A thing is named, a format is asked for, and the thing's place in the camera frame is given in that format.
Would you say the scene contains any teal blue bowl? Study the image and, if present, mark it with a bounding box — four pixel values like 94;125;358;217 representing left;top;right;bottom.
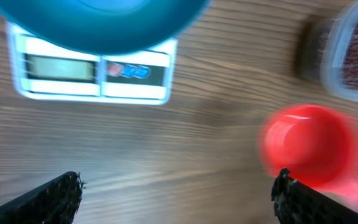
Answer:
0;0;210;55

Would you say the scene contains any orange scoop with blue handle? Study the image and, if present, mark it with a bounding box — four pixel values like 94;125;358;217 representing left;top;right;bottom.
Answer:
259;104;358;212

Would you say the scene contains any white digital kitchen scale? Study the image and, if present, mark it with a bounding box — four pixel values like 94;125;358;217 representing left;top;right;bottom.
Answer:
6;22;178;105

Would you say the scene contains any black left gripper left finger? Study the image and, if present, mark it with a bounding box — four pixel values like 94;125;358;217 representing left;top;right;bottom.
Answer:
0;171;85;224

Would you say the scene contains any clear plastic food container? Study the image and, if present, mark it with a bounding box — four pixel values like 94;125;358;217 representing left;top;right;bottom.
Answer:
300;0;358;103

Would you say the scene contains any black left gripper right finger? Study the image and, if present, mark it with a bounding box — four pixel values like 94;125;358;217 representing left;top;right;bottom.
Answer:
271;168;358;224

